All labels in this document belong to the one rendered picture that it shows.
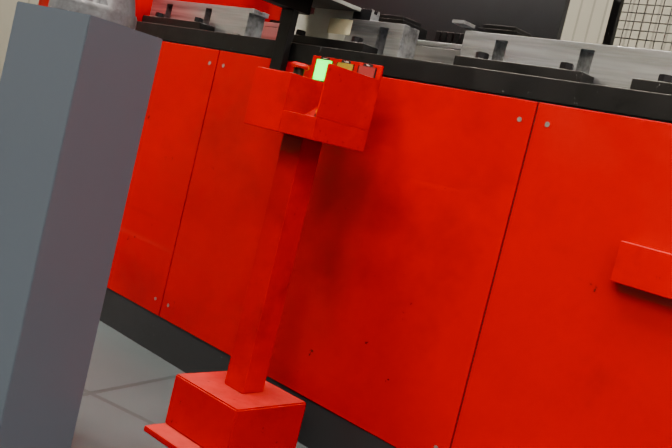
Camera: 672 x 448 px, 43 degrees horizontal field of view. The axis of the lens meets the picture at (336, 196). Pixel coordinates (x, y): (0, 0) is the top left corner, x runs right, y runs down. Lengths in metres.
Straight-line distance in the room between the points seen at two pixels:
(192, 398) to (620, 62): 1.07
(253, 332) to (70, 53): 0.68
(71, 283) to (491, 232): 0.77
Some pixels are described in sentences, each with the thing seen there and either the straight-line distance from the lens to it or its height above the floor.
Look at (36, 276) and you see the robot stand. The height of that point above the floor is 0.34.
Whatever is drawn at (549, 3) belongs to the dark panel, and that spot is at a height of 1.17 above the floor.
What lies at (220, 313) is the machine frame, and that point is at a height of 0.19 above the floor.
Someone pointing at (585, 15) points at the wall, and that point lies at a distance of 5.05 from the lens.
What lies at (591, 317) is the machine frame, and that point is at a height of 0.48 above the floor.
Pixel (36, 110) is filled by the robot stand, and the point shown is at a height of 0.60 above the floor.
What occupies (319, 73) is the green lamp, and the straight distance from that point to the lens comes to 1.86.
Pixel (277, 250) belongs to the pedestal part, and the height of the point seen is 0.43.
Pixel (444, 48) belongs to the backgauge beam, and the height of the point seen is 0.97.
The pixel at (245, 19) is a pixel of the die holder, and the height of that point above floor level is 0.94.
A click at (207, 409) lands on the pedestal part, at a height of 0.09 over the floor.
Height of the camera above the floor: 0.67
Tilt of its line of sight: 4 degrees down
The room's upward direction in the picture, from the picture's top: 14 degrees clockwise
